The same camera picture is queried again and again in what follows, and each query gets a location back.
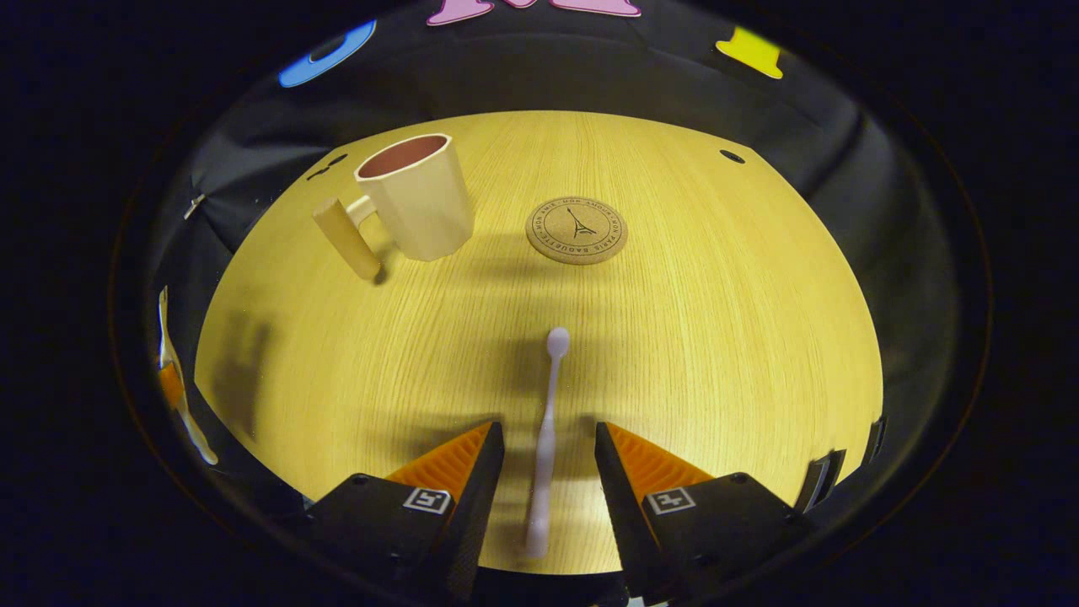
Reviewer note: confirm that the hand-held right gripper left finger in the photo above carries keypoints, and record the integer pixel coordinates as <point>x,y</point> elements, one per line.
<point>485,506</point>

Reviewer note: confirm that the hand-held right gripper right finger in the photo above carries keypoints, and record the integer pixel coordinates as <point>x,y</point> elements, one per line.
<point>615,506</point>

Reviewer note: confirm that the wooden desktop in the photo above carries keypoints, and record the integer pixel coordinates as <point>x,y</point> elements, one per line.
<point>716,337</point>

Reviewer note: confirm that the black table edge bracket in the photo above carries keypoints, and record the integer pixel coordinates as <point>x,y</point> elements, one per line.
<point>822,480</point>
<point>875,438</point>

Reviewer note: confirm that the pale lilac toothbrush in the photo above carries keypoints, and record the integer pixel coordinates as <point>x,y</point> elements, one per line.
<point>548,438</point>

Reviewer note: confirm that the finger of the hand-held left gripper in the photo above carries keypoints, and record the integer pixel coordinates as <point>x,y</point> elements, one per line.
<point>171,386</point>

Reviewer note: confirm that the round cork coaster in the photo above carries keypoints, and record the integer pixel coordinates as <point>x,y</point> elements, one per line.
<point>556,246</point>

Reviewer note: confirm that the small white cloth clip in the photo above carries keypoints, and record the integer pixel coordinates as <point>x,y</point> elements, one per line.
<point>194,205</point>

